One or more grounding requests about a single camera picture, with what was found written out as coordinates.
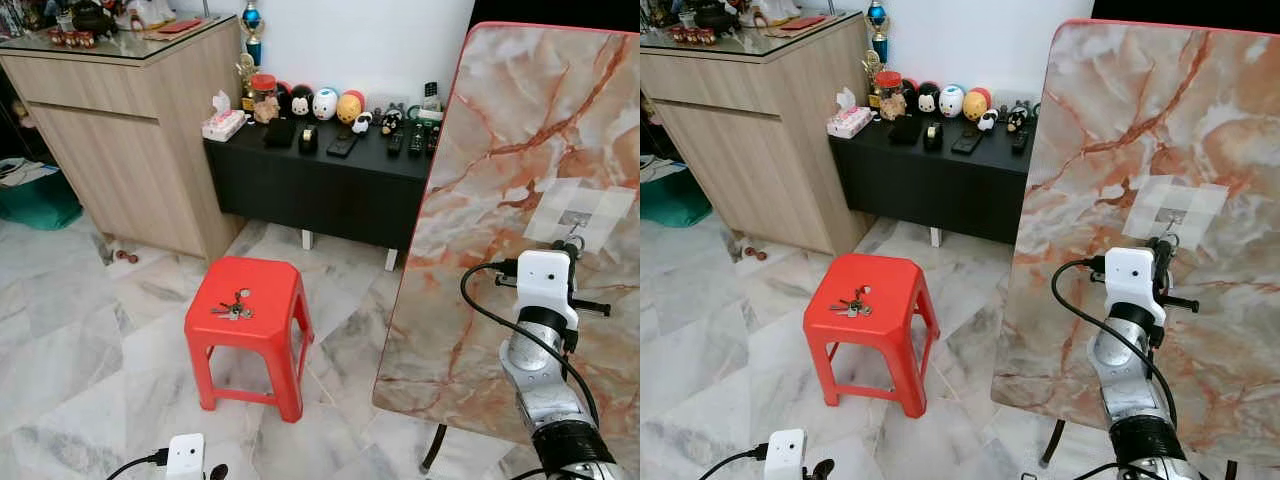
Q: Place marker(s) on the bunch of metal keys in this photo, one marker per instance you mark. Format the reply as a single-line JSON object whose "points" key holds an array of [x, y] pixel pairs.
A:
{"points": [[852, 304], [233, 308]]}

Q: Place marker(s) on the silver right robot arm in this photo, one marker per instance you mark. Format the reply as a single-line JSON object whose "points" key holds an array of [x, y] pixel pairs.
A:
{"points": [[1135, 378], [545, 380]]}

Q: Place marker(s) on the clear square adhesive pad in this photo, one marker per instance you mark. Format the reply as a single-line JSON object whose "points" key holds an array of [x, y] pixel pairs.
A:
{"points": [[1200, 200], [600, 205]]}

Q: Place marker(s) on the green storage basket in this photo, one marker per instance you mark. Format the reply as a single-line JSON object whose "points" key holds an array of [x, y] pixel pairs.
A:
{"points": [[40, 205], [675, 200]]}

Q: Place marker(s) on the orange marble folding table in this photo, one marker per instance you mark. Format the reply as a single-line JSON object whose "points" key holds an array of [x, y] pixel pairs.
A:
{"points": [[1120, 120], [500, 130]]}

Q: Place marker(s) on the black remote control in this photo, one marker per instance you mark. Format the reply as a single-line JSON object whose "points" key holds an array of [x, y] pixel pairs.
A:
{"points": [[1020, 139], [415, 140], [395, 142]]}

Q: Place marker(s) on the small red floor toy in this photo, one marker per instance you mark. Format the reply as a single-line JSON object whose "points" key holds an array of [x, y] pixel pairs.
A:
{"points": [[127, 256], [755, 253]]}

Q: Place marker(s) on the small black animal figure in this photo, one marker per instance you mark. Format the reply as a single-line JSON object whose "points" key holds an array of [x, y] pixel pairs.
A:
{"points": [[1017, 118], [392, 120]]}

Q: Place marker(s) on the black metal table leg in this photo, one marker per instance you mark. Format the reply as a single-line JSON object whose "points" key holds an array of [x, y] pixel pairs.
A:
{"points": [[1051, 445], [434, 448]]}

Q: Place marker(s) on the white phone stand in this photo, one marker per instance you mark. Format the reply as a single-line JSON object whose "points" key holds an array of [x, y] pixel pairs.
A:
{"points": [[431, 105]]}

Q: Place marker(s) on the red plastic stool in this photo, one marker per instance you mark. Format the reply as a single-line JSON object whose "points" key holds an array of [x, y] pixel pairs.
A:
{"points": [[250, 280], [880, 275]]}

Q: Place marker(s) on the light wooden cabinet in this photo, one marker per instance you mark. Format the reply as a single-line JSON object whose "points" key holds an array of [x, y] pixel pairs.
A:
{"points": [[760, 150], [130, 150]]}

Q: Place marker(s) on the small panda figure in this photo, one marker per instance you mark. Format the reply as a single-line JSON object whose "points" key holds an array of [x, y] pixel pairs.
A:
{"points": [[988, 122], [362, 124]]}

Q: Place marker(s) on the flat black phone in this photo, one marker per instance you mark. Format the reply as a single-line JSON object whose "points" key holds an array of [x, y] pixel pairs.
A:
{"points": [[342, 144], [967, 142]]}

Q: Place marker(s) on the yellow round plush toy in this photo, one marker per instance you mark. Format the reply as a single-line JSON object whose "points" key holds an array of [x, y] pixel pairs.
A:
{"points": [[350, 108], [976, 106]]}

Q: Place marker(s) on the black low console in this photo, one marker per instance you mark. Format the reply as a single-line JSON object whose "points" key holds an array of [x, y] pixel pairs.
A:
{"points": [[320, 195], [930, 190]]}

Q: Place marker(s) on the black television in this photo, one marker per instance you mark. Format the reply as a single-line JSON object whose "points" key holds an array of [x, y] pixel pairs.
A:
{"points": [[1190, 8], [560, 10]]}

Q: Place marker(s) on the white round plush toy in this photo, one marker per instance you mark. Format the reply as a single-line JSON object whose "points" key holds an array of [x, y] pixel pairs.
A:
{"points": [[325, 105], [951, 103]]}

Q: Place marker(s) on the black round plush toy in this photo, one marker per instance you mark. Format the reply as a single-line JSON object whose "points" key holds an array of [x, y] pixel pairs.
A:
{"points": [[300, 102], [927, 100]]}

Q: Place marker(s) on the dark teapot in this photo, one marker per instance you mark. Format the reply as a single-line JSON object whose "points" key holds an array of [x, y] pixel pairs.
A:
{"points": [[717, 16], [93, 18]]}

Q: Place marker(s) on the pink tissue box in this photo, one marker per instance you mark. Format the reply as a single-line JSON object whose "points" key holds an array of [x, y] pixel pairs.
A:
{"points": [[224, 124], [849, 122]]}

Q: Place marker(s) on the red lidded glass jar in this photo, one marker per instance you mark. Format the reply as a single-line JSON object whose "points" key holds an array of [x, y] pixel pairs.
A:
{"points": [[265, 102], [890, 100]]}

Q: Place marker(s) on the white figurine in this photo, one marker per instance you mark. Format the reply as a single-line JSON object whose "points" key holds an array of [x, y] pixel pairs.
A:
{"points": [[150, 12], [775, 11]]}

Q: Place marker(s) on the red envelope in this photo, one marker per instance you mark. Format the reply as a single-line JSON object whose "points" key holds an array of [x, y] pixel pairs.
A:
{"points": [[805, 22], [180, 26]]}

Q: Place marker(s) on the blue globe trophy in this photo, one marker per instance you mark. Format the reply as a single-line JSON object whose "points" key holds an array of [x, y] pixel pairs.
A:
{"points": [[251, 20], [877, 18]]}

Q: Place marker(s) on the small metal wall hook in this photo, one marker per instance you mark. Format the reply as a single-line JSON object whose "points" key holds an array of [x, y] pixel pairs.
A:
{"points": [[575, 219], [1168, 216]]}

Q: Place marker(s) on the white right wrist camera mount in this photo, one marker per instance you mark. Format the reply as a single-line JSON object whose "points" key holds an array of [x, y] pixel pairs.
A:
{"points": [[543, 285], [1132, 282]]}

